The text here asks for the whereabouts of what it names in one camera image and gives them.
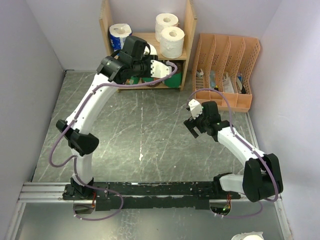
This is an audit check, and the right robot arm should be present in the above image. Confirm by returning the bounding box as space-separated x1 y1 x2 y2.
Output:
184 99 284 202

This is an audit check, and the blue roll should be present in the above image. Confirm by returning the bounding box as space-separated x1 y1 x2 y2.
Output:
109 23 132 51
143 43 158 60

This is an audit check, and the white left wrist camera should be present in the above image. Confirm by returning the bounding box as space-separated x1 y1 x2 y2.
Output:
150 59 171 79

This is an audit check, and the green brown roll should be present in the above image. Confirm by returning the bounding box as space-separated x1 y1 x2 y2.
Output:
163 61 183 88
141 77 160 88

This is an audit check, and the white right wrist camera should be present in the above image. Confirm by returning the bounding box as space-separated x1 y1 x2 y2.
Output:
187 99 203 120

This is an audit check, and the wooden two-tier shelf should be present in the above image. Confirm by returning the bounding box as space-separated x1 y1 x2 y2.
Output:
99 0 198 93

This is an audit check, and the white toilet roll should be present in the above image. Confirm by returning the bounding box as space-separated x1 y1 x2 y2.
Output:
155 13 179 42
160 26 185 59

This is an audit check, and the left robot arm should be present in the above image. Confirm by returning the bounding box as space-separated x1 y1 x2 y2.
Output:
56 36 158 200

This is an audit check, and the white roll bottom edge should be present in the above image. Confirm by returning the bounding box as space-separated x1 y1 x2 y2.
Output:
231 231 264 240

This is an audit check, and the orange plastic file organizer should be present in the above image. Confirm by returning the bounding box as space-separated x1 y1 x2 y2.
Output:
191 33 261 113

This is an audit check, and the black mounting base plate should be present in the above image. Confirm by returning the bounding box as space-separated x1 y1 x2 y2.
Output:
62 181 240 211

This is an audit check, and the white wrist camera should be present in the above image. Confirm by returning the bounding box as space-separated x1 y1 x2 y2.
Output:
150 59 171 79
187 99 203 120

